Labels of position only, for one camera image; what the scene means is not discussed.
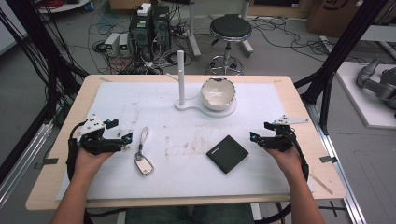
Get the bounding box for white box on computer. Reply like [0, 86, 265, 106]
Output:
[136, 2, 153, 18]

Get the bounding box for black computer tower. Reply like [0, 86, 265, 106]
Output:
[151, 5, 173, 51]
[128, 12, 154, 63]

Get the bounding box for white table leg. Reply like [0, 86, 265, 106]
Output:
[241, 0, 255, 59]
[186, 0, 203, 59]

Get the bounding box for white table mat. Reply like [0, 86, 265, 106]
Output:
[55, 81, 316, 201]

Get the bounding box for person's left hand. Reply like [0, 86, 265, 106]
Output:
[72, 146, 115, 182]

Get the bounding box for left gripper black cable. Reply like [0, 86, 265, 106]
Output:
[65, 120, 88, 182]

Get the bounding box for white floor board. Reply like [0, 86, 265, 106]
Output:
[335, 61, 396, 131]

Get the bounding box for black frame strut with cables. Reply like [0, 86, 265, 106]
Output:
[0, 0, 90, 125]

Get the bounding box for key ring with wire loop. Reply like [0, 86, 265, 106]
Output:
[134, 126, 156, 176]

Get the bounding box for person's right hand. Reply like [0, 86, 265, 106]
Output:
[263, 146, 305, 182]

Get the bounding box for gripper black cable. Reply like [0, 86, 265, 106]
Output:
[289, 130, 310, 188]
[65, 120, 88, 182]

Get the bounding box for white stand with post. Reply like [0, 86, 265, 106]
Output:
[166, 49, 237, 119]

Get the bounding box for black round stool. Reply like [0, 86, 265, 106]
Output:
[207, 13, 254, 77]

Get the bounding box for cardboard box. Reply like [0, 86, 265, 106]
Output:
[305, 0, 362, 39]

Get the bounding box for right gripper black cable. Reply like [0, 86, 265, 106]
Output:
[289, 130, 310, 188]

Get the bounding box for small grey power unit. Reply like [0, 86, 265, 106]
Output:
[119, 33, 131, 57]
[104, 32, 121, 58]

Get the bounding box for black tape strip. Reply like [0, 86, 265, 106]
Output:
[33, 157, 60, 171]
[318, 155, 339, 164]

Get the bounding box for white eggshell-shaped bowl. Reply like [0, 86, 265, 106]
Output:
[200, 77, 236, 112]

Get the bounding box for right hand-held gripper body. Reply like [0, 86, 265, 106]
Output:
[257, 115, 309, 153]

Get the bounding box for person's legs in jeans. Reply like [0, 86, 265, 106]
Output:
[124, 203, 257, 224]

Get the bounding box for aluminium rail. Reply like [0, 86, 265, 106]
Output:
[304, 102, 368, 224]
[0, 119, 54, 207]

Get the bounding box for white power strip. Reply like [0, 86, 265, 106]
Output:
[319, 35, 334, 54]

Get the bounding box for black wallet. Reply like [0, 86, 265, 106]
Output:
[205, 134, 249, 175]

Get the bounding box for thin wooden stick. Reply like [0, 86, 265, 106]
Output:
[310, 174, 334, 196]

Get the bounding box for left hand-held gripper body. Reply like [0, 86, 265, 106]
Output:
[68, 114, 125, 156]

